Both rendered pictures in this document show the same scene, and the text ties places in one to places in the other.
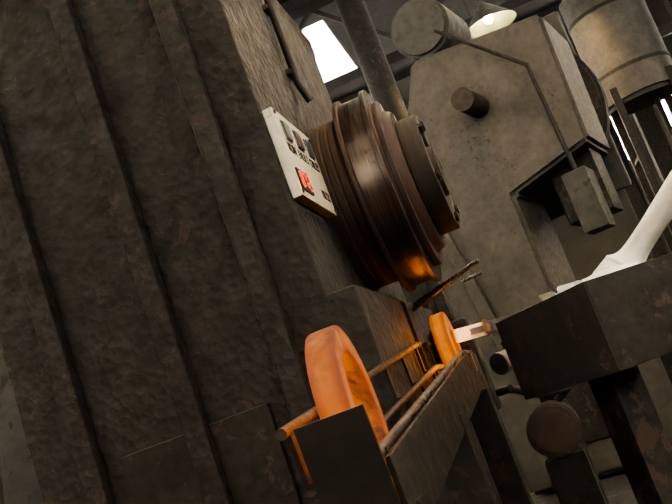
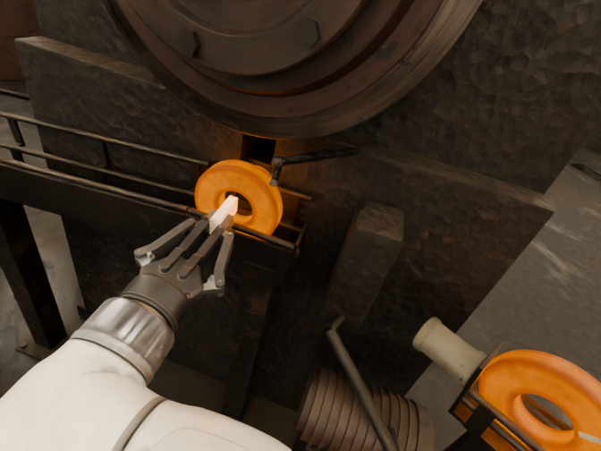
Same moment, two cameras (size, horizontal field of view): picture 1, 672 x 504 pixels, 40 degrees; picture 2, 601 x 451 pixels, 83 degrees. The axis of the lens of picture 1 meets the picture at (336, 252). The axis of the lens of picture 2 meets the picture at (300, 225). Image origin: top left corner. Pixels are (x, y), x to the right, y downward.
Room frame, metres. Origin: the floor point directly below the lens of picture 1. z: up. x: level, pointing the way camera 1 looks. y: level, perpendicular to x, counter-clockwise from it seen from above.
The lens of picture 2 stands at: (2.14, -0.65, 1.08)
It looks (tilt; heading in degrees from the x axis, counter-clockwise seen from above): 36 degrees down; 86
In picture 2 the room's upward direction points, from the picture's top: 15 degrees clockwise
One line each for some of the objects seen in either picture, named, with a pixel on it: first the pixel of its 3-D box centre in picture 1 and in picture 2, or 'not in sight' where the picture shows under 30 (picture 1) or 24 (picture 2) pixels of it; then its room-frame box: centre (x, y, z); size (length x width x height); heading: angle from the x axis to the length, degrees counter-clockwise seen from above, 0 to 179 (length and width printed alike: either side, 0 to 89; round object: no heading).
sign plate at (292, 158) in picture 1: (302, 165); not in sight; (1.75, 0.00, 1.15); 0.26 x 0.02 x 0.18; 169
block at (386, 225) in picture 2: (464, 369); (359, 268); (2.30, -0.20, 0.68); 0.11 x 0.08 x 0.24; 79
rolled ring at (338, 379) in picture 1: (351, 409); not in sight; (1.00, 0.04, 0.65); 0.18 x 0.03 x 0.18; 172
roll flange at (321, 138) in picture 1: (357, 203); not in sight; (2.08, -0.09, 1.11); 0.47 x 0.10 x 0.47; 169
